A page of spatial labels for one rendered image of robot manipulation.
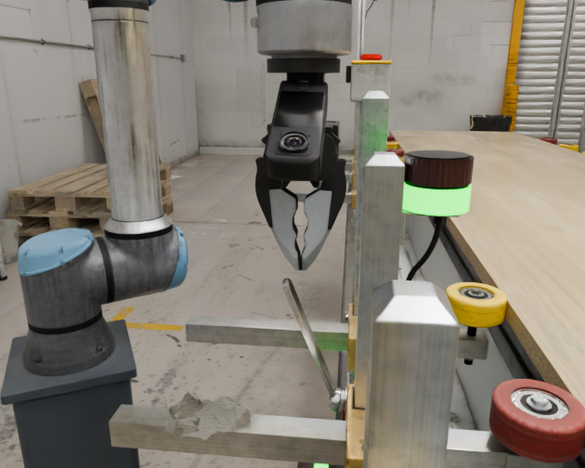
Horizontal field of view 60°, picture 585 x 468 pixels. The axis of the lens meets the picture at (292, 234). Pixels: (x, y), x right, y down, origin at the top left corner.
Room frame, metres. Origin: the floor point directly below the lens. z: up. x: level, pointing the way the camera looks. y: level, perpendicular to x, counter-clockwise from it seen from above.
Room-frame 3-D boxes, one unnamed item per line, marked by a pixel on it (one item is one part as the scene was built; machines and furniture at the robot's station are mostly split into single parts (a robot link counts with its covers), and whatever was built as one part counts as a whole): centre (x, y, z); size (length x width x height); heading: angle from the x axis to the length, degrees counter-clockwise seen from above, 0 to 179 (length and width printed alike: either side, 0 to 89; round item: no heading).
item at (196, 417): (0.43, 0.09, 0.87); 0.09 x 0.07 x 0.02; 83
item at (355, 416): (0.43, -0.08, 0.85); 0.13 x 0.06 x 0.05; 173
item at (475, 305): (0.65, -0.25, 0.85); 0.08 x 0.08 x 0.11
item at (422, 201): (0.45, -0.13, 1.09); 0.06 x 0.06 x 0.02
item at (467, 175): (0.45, -0.13, 1.11); 0.06 x 0.06 x 0.02
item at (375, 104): (0.70, -0.11, 0.93); 0.03 x 0.03 x 0.48; 83
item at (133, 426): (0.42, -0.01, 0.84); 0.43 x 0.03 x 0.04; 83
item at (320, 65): (0.52, -0.01, 1.15); 0.09 x 0.08 x 0.12; 173
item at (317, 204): (0.52, -0.03, 1.04); 0.06 x 0.03 x 0.09; 173
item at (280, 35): (0.52, -0.01, 1.23); 0.10 x 0.09 x 0.05; 83
